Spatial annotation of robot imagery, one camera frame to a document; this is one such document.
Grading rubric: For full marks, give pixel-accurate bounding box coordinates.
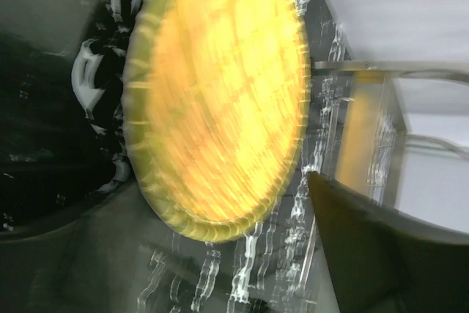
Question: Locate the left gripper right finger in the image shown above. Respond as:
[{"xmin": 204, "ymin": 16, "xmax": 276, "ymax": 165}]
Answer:
[{"xmin": 307, "ymin": 172, "xmax": 468, "ymax": 312}]

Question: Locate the steel two-tier dish rack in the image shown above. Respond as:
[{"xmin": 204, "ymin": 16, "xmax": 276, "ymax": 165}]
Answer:
[{"xmin": 300, "ymin": 59, "xmax": 469, "ymax": 292}]

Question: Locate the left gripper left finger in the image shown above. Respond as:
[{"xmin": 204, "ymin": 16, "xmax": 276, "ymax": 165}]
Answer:
[{"xmin": 1, "ymin": 183, "xmax": 171, "ymax": 312}]

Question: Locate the green-rimmed woven bamboo plate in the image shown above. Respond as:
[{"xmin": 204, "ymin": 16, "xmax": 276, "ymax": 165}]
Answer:
[{"xmin": 122, "ymin": 0, "xmax": 311, "ymax": 243}]

